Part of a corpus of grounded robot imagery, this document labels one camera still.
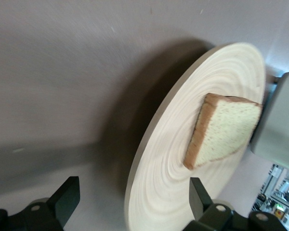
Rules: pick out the beige chrome toaster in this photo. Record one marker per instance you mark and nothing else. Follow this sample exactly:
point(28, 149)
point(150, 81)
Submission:
point(277, 118)

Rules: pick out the lab rack equipment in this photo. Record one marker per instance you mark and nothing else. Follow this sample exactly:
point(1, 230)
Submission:
point(281, 192)

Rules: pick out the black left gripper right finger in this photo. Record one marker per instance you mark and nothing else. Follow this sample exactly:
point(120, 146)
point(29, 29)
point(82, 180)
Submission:
point(199, 199)

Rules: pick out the toast bread slice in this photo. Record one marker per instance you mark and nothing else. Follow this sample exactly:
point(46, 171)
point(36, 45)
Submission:
point(226, 130)

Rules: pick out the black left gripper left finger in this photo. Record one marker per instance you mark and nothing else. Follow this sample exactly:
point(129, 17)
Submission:
point(66, 199)

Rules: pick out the round wooden plate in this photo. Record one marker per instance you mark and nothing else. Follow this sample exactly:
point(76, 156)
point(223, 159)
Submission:
point(163, 168)

